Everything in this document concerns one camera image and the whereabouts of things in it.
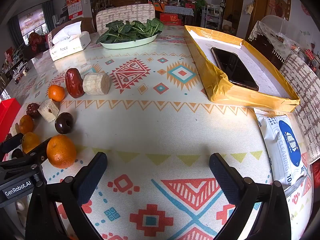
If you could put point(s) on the patterned tablecloth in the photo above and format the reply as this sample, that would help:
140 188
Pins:
160 130

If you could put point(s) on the chair with white patterned cover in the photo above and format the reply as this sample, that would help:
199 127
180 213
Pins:
120 13

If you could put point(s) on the white blue wet wipes pack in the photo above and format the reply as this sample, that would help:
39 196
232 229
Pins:
285 140

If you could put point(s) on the large red date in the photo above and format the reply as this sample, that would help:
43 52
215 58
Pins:
74 83

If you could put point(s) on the green spinach leaves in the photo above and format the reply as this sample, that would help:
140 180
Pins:
127 30

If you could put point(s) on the white trolley rack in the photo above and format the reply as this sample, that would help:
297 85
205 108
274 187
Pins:
212 17

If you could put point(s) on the red box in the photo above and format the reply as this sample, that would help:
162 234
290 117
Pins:
7 115

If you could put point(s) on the wrinkled dark red date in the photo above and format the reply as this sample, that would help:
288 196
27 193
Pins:
33 110

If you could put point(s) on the side table with fringed cloth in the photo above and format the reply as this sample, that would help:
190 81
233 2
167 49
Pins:
275 37

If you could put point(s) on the white oval plate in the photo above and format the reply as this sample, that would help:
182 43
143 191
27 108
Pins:
125 45

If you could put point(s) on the round sugarcane piece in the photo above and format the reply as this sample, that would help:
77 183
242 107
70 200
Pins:
96 83

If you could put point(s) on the small tangerine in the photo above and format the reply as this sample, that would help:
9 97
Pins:
26 124
56 93
30 142

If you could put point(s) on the white tissue pack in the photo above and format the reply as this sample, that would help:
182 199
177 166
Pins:
70 45

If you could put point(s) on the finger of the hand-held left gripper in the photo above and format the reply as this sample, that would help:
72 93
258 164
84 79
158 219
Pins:
37 151
10 143

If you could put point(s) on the blocky sugarcane piece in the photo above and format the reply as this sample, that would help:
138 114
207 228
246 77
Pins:
48 110

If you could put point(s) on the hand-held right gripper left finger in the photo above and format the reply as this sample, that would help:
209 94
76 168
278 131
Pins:
92 177

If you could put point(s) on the black smartphone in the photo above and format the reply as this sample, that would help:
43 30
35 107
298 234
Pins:
233 67

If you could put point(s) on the large orange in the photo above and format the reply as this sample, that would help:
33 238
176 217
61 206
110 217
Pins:
61 153

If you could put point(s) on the red wall calendar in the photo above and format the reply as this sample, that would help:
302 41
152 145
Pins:
74 2

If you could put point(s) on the table with checkered cloth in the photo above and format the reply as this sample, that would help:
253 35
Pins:
178 10

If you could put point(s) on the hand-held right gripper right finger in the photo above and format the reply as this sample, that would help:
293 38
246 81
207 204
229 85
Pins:
223 177

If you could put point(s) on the chair with brown patterned cover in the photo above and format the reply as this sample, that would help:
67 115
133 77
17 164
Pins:
305 100

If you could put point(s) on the yellow taped box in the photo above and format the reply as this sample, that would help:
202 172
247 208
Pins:
217 80

